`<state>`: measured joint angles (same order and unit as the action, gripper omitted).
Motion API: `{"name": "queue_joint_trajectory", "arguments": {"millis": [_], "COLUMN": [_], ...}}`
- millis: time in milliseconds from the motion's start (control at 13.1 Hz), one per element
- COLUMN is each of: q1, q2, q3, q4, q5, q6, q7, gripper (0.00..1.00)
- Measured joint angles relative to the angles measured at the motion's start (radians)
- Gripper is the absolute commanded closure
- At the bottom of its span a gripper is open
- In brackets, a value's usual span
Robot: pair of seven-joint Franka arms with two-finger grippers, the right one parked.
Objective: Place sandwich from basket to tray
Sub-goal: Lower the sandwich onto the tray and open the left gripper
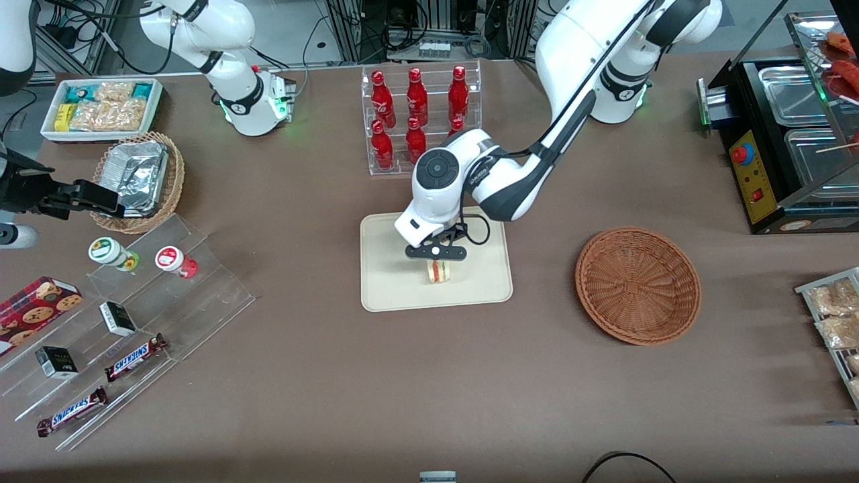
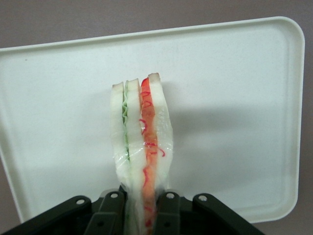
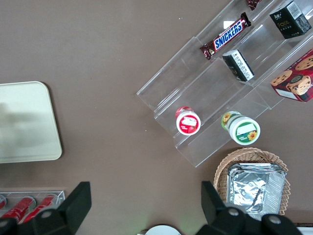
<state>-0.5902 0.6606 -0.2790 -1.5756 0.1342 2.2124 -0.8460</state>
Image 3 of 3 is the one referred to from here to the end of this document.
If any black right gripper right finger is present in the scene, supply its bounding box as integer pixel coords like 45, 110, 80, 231
199, 181, 300, 235

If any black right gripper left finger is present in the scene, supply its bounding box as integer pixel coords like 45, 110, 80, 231
0, 181, 92, 235

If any light wicker basket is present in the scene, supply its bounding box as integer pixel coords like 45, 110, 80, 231
213, 147, 291, 221

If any beige plastic tray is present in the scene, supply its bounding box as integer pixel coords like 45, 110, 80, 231
0, 81, 63, 165

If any clear acrylic bottle rack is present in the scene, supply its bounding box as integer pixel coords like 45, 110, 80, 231
0, 190, 67, 224

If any stack of foil trays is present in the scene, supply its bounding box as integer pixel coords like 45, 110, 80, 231
226, 162, 287, 221

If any green lidded white cup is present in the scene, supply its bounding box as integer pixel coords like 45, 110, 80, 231
221, 110, 261, 145

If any red lidded white cup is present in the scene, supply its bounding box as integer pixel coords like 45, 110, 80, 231
175, 105, 202, 136

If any clear acrylic stepped display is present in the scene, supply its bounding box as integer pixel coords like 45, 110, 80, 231
136, 0, 313, 168

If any small black carton box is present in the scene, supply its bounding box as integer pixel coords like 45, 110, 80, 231
269, 0, 313, 40
222, 49, 255, 83

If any red chocolate cookie box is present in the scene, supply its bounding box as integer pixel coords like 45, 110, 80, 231
269, 48, 313, 104

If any brown Snickers bar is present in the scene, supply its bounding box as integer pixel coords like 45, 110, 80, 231
199, 12, 252, 61
245, 0, 263, 11

